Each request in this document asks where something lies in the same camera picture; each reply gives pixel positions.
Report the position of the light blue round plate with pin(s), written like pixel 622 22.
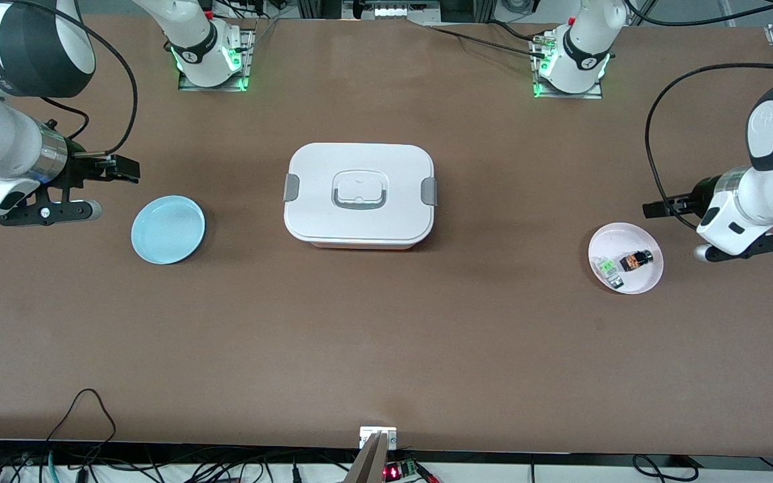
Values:
pixel 168 231

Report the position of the pink round plate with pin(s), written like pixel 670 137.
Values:
pixel 635 238

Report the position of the orange black push-button switch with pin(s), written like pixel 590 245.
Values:
pixel 631 261

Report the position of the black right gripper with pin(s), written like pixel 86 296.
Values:
pixel 79 166

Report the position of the grey metal bar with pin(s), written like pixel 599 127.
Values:
pixel 370 463

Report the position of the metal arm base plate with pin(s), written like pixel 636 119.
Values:
pixel 249 40
pixel 588 95

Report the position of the white connector strip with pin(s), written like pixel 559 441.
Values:
pixel 390 11

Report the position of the white lidded lunch box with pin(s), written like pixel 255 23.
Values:
pixel 359 221

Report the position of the red lit circuit board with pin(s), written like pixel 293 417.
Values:
pixel 393 471

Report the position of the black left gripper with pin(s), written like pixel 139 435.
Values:
pixel 700 193

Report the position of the green clear switch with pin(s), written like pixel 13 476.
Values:
pixel 606 268

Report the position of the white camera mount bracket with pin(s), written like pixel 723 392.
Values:
pixel 368 436

